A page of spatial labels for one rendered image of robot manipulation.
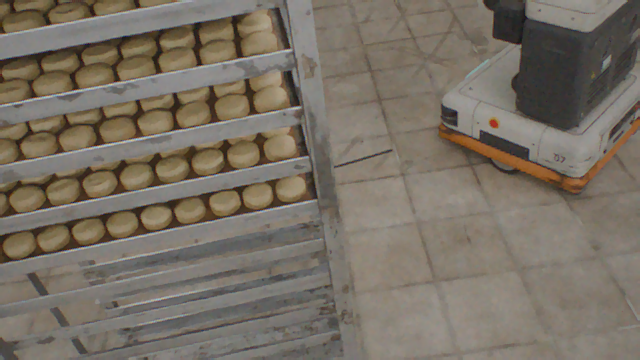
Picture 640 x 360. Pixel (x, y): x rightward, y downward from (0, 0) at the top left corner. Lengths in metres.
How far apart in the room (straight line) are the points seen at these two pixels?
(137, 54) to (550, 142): 1.81
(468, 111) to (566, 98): 0.43
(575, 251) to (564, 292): 0.20
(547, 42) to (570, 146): 0.40
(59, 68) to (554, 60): 1.75
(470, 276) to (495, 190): 0.48
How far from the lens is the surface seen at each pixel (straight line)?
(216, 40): 0.86
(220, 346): 1.95
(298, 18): 0.74
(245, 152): 0.93
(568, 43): 2.23
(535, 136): 2.43
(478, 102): 2.56
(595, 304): 2.22
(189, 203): 1.01
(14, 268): 1.06
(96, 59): 0.91
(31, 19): 0.84
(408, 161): 2.68
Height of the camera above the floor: 1.71
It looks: 40 degrees down
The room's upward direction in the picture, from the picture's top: 9 degrees counter-clockwise
